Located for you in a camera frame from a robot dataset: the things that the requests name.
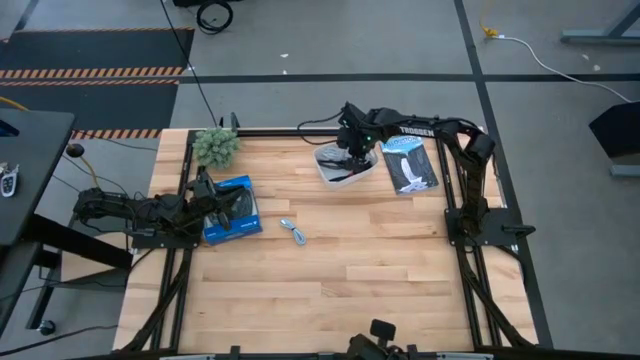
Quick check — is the black hazard striped floor mat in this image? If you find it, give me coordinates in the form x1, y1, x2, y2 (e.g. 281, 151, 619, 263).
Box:
0, 27, 196, 141

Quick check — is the grey table leg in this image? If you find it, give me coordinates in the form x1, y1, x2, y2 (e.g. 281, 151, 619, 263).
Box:
559, 0, 640, 47

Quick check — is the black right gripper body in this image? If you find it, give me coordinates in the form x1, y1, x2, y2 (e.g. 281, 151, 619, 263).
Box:
337, 102, 381, 157

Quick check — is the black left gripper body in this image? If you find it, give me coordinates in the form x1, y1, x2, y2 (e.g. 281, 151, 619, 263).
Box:
185, 172, 222, 224

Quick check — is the blue game controller box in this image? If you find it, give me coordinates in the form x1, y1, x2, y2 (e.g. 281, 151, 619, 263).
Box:
202, 174, 264, 246

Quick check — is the key fob with keys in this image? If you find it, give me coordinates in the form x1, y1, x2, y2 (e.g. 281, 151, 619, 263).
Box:
0, 162, 21, 199

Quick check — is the white USB-C cable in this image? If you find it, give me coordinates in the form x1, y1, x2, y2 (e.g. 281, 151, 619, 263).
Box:
317, 144, 351, 167

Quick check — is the black cable with red band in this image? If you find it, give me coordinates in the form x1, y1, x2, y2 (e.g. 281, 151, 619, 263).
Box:
329, 168, 369, 183

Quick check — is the black floor box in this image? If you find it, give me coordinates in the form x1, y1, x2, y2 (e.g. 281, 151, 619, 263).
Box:
588, 101, 640, 159

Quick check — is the black USB-C cable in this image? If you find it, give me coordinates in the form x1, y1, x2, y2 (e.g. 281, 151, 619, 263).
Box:
341, 160, 372, 175

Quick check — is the yellow floor cable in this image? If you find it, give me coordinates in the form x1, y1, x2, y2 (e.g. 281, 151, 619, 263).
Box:
478, 0, 501, 39

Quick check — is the black table-level camera mount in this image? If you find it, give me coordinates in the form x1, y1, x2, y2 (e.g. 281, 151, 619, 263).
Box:
347, 318, 402, 360

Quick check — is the long black floor cable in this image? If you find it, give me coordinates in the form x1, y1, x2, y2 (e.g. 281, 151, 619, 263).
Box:
159, 0, 221, 129

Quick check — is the black desk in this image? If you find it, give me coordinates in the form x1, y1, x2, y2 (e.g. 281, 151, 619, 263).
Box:
0, 107, 135, 337

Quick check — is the black table frame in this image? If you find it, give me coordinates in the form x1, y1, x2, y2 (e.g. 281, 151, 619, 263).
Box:
118, 127, 554, 352

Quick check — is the green artificial plant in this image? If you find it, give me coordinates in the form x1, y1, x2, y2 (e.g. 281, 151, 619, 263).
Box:
192, 127, 241, 170

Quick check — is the white floor cable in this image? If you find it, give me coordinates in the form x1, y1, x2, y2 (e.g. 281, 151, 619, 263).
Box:
496, 33, 635, 104

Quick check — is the magazine with waterfall cover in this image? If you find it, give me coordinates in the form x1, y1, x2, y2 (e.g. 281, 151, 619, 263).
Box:
379, 134, 440, 196

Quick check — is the black coiled floor cable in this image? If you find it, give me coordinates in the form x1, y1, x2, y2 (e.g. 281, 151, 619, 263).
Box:
195, 0, 235, 36

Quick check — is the white cable with blue tie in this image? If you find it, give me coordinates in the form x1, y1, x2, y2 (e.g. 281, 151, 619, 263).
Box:
279, 218, 308, 247

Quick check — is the white plastic bin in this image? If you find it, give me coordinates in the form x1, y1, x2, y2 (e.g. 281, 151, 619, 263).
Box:
313, 141, 380, 190

